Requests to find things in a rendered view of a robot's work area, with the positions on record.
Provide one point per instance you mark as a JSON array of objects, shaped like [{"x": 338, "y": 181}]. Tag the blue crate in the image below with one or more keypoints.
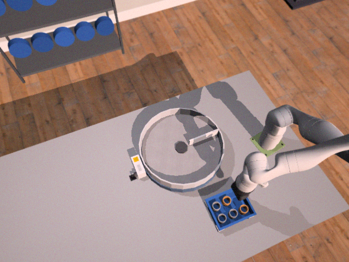
[{"x": 235, "y": 204}]

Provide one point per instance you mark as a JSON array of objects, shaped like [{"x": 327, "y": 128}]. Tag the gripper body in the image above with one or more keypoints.
[{"x": 242, "y": 192}]

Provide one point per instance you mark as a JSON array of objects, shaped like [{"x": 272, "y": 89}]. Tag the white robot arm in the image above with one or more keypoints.
[{"x": 327, "y": 138}]

